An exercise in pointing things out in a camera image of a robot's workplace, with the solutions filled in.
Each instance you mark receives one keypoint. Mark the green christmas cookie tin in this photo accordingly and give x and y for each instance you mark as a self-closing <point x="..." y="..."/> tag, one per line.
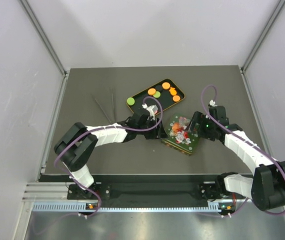
<point x="182" y="147"/>

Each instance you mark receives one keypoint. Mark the green round cookie left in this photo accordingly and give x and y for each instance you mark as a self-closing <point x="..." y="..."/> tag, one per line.
<point x="130" y="101"/>

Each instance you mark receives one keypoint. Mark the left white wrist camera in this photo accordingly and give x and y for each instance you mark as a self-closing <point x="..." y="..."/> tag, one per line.
<point x="150" y="110"/>

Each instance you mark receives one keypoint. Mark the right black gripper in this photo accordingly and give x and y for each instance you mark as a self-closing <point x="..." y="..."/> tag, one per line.
<point x="200" y="118"/>

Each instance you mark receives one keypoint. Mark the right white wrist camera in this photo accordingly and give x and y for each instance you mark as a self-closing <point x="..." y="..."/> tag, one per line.
<point x="212" y="103"/>

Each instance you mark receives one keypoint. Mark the black metal tweezers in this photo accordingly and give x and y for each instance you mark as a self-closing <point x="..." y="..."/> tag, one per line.
<point x="105" y="99"/>

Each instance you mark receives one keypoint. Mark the green round cookie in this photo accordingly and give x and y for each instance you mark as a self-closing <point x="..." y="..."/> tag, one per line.
<point x="130" y="101"/>
<point x="157" y="94"/>

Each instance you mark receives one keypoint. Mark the round orange cookie left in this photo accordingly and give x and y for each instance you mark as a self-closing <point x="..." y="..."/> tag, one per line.
<point x="151" y="91"/>

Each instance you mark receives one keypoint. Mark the gold tin lid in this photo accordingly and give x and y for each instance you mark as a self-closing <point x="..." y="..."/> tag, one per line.
<point x="176" y="129"/>

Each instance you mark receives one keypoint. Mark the round orange cookie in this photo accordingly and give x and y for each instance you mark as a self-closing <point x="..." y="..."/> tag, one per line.
<point x="176" y="98"/>
<point x="151" y="91"/>
<point x="166" y="85"/>

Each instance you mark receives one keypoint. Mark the white slotted cable duct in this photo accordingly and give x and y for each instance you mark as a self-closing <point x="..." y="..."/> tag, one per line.
<point x="83" y="207"/>

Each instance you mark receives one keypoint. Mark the black cookie tray gold rim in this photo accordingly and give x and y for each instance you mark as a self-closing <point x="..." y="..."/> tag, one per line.
<point x="166" y="92"/>

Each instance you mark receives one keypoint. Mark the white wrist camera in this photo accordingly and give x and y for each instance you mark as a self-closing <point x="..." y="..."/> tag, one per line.
<point x="212" y="103"/>
<point x="150" y="110"/>

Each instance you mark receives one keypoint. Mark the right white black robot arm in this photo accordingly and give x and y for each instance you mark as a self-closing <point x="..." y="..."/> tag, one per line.
<point x="266" y="187"/>

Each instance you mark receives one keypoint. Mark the round orange cookie right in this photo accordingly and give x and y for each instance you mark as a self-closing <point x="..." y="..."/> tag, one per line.
<point x="176" y="98"/>

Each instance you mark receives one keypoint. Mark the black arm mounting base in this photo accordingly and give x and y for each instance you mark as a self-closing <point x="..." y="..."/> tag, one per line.
<point x="114" y="190"/>

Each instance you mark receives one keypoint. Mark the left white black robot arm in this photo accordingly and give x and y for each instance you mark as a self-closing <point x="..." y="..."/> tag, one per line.
<point x="76" y="146"/>

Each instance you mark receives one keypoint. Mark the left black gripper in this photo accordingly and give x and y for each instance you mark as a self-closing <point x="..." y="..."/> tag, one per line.
<point x="156" y="133"/>

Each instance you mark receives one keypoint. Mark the round orange cookie top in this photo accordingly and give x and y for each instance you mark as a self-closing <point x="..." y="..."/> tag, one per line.
<point x="166" y="85"/>

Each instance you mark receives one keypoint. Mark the orange fish cookie on tray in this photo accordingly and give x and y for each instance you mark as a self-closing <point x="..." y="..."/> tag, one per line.
<point x="173" y="91"/>

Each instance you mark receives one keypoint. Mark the green round cookie centre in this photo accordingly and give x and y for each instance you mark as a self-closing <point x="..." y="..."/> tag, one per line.
<point x="157" y="94"/>

